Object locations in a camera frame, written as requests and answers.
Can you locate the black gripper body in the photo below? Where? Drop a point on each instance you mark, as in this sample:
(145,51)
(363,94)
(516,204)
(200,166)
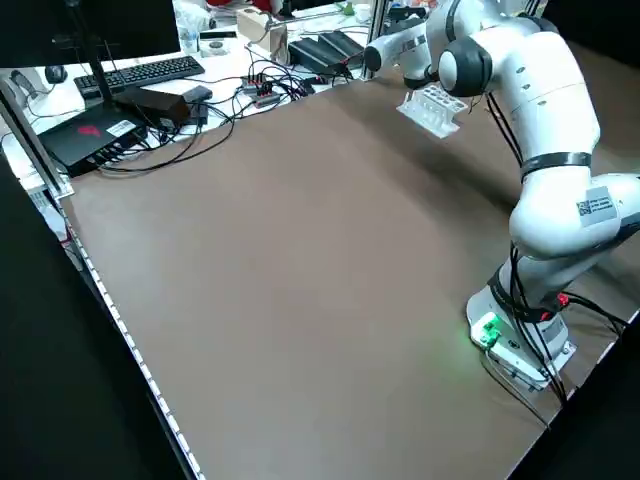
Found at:
(422,79)

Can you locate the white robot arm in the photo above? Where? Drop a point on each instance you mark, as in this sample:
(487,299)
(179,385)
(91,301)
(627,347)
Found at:
(540,75)

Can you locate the white test tube rack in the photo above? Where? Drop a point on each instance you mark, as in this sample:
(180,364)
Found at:
(440,131)

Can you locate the black ridged device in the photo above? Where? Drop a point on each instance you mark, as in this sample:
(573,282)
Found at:
(345,45)
(307,52)

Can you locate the small green object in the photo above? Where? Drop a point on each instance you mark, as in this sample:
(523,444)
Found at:
(348,8)

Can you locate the USB hub with red lights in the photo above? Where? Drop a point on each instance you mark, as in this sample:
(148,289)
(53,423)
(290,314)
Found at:
(260,92)

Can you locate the person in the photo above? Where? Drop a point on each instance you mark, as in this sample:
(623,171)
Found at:
(265,5)

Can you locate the beige cardboard box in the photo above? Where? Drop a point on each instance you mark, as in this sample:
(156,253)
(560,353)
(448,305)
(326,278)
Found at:
(250,25)

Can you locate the black power adapter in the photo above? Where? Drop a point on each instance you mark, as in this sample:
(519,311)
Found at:
(199,92)

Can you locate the dark brown rectangular box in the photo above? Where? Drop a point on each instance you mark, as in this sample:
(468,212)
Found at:
(155,107)

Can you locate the black keyboard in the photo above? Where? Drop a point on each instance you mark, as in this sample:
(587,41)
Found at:
(150,70)

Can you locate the black computer monitor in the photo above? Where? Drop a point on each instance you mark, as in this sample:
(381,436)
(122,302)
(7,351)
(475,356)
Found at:
(125,30)

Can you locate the black monitor stand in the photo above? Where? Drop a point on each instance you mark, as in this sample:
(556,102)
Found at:
(92,60)

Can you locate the black computer with red logo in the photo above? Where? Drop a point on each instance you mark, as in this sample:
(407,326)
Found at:
(75,145)

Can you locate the dark computer mouse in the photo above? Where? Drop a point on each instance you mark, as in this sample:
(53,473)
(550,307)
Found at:
(56,74)

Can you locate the aluminium frame post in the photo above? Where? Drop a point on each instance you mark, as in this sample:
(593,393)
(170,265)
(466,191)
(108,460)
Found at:
(378,17)
(532,7)
(35,145)

